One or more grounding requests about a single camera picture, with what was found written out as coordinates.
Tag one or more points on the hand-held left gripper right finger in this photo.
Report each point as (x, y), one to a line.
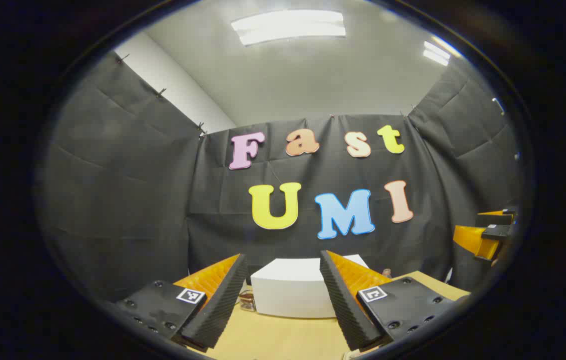
(343, 305)

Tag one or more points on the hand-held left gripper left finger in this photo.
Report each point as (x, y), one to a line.
(222, 305)

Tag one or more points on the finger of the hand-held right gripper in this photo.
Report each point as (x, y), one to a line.
(495, 231)
(500, 219)

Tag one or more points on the white microwave oven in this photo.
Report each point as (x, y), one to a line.
(288, 290)

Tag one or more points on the small red label bottle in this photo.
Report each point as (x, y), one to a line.
(387, 273)

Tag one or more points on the small ceiling light panel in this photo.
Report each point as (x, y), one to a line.
(436, 53)

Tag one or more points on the large ceiling light panel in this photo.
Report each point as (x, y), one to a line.
(288, 26)

